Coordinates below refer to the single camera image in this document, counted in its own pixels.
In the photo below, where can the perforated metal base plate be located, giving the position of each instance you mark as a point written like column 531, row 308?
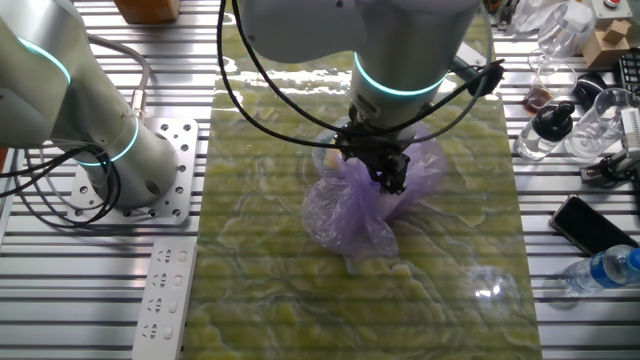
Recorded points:
column 176, row 150

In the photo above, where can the white ribbed device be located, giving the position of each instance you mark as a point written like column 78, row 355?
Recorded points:
column 631, row 127

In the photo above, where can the white power strip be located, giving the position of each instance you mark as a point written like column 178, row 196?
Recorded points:
column 165, row 300

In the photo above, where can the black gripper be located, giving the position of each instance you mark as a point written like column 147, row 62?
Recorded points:
column 375, row 147

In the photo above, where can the black smartphone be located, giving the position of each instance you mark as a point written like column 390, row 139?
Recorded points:
column 585, row 225

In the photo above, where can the clear plastic cup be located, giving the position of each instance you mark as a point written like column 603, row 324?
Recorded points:
column 597, row 125

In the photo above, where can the yellow item inside bag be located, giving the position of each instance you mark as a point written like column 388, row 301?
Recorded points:
column 331, row 159

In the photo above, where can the blue label water bottle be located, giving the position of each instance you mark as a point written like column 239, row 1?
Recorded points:
column 600, row 270

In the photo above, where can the clear bottle black pump cap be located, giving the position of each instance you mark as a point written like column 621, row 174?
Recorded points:
column 550, row 125

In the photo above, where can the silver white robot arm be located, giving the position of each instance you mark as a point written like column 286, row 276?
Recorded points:
column 400, row 40

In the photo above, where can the small flask brown liquid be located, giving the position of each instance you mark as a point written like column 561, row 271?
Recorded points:
column 536, row 100

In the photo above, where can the red emergency stop box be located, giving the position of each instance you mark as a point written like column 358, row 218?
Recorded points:
column 610, row 7

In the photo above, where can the black keyboard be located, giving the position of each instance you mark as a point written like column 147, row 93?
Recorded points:
column 630, row 70

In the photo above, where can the cardboard box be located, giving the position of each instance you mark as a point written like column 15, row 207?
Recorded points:
column 605, row 45

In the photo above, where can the black metal clamp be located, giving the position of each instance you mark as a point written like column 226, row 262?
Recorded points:
column 607, row 170

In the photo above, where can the purple translucent plastic bag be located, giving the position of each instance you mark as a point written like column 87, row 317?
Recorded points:
column 345, row 210

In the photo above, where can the clear wine glass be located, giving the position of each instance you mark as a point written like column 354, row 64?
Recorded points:
column 570, row 27

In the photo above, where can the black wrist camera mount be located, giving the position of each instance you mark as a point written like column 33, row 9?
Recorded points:
column 487, row 77

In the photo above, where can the brown wooden block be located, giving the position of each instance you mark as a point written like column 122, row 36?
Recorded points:
column 147, row 10

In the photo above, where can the green marble pattern mat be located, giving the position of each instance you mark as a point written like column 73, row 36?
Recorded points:
column 300, row 310

